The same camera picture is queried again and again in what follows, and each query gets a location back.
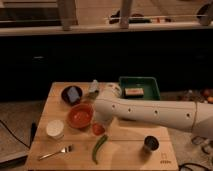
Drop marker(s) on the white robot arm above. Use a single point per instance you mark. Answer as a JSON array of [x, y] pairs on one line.
[[187, 116]]

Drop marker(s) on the dark bowl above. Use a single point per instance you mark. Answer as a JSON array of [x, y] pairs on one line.
[[65, 98]]

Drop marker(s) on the red bowl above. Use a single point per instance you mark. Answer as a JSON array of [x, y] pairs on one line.
[[80, 115]]

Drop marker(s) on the small clear bottle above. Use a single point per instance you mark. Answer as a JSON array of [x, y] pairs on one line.
[[94, 89]]

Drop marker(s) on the tan sponge block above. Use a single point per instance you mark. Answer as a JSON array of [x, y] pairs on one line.
[[133, 92]]

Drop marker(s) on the blue cloth piece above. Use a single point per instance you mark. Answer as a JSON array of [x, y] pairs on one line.
[[73, 95]]

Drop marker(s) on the green plastic tray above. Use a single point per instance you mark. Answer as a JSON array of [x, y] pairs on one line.
[[148, 84]]

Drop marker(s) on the green chili pepper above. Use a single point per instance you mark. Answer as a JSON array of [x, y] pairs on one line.
[[97, 146]]

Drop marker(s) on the white cup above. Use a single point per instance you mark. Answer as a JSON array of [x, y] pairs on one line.
[[55, 128]]

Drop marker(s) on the metal cup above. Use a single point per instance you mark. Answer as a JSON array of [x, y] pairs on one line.
[[151, 143]]

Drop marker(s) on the silver fork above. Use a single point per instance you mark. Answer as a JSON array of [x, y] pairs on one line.
[[66, 149]]

